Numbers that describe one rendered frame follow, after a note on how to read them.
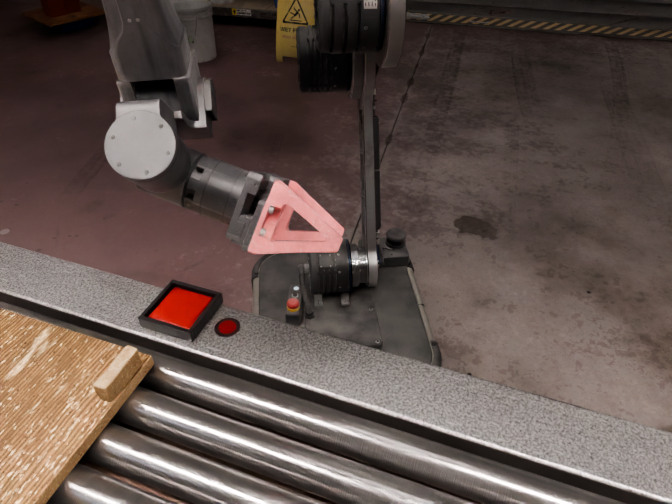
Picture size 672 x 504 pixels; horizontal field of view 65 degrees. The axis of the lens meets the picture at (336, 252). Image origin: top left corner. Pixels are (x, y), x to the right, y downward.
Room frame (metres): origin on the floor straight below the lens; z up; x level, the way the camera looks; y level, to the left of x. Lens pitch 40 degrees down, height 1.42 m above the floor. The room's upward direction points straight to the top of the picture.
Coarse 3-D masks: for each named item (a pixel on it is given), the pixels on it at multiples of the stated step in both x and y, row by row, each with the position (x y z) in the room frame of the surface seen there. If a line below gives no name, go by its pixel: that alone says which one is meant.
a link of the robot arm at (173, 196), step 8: (192, 152) 0.45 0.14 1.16; (200, 152) 0.46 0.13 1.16; (192, 160) 0.44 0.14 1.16; (192, 168) 0.44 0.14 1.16; (192, 176) 0.43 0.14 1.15; (200, 176) 0.44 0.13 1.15; (136, 184) 0.43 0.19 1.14; (184, 184) 0.42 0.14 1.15; (152, 192) 0.43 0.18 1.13; (168, 192) 0.42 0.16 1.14; (176, 192) 0.42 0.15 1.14; (184, 192) 0.43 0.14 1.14; (192, 192) 0.43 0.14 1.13; (168, 200) 0.43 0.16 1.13; (176, 200) 0.42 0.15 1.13
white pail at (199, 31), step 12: (180, 0) 4.09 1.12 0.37; (192, 0) 4.12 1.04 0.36; (204, 0) 4.11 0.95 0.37; (180, 12) 3.86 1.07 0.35; (192, 12) 3.86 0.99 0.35; (204, 12) 3.91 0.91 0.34; (192, 24) 3.86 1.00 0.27; (204, 24) 3.90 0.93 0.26; (192, 36) 3.87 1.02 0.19; (204, 36) 3.90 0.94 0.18; (192, 48) 3.87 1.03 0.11; (204, 48) 3.89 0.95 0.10; (204, 60) 3.89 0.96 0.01
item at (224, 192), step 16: (208, 160) 0.45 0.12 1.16; (208, 176) 0.43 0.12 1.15; (224, 176) 0.43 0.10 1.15; (240, 176) 0.43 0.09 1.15; (256, 176) 0.41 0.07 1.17; (208, 192) 0.42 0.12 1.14; (224, 192) 0.42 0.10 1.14; (240, 192) 0.42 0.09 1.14; (256, 192) 0.40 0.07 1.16; (192, 208) 0.42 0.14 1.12; (208, 208) 0.41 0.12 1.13; (224, 208) 0.41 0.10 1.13; (240, 208) 0.39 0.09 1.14; (240, 224) 0.38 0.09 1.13
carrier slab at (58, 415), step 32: (0, 320) 0.45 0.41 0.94; (32, 320) 0.45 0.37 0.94; (0, 352) 0.40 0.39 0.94; (32, 352) 0.40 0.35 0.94; (64, 352) 0.40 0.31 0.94; (96, 352) 0.40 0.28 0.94; (0, 384) 0.35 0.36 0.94; (32, 384) 0.35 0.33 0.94; (64, 384) 0.35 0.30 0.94; (128, 384) 0.35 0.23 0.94; (0, 416) 0.31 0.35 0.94; (32, 416) 0.31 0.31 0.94; (64, 416) 0.31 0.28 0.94; (96, 416) 0.31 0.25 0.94; (0, 448) 0.28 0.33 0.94; (32, 448) 0.28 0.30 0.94; (64, 448) 0.28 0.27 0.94; (0, 480) 0.25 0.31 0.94; (32, 480) 0.25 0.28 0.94
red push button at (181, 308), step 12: (180, 288) 0.51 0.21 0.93; (168, 300) 0.49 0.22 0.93; (180, 300) 0.49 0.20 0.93; (192, 300) 0.49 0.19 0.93; (204, 300) 0.49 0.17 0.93; (156, 312) 0.47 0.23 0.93; (168, 312) 0.47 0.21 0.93; (180, 312) 0.47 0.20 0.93; (192, 312) 0.47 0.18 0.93; (180, 324) 0.45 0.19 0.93; (192, 324) 0.45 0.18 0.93
